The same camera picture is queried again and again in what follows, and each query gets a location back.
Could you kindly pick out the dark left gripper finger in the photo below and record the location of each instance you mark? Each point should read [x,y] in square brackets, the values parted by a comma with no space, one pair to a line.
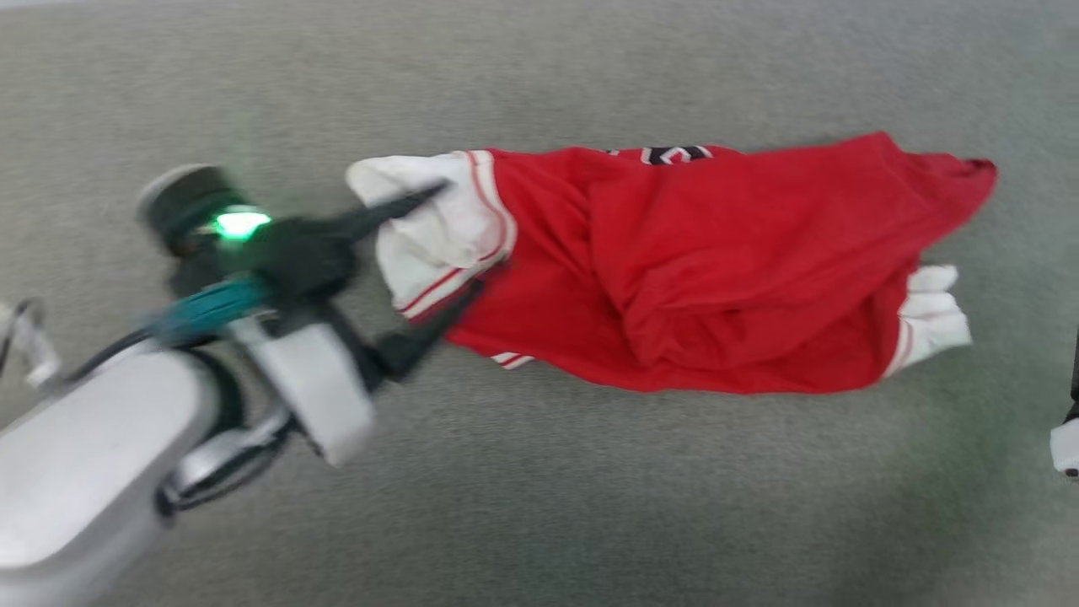
[388,209]
[413,350]

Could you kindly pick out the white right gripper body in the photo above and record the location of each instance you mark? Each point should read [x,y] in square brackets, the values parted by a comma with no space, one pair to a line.
[1067,447]

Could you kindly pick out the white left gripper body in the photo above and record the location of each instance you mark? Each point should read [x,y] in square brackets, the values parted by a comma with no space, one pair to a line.
[295,253]

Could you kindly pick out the red white jersey shirt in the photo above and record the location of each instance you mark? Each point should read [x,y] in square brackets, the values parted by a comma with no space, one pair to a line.
[716,270]

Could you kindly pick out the grey fabric sofa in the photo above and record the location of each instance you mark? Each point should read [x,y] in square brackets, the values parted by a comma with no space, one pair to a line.
[590,506]

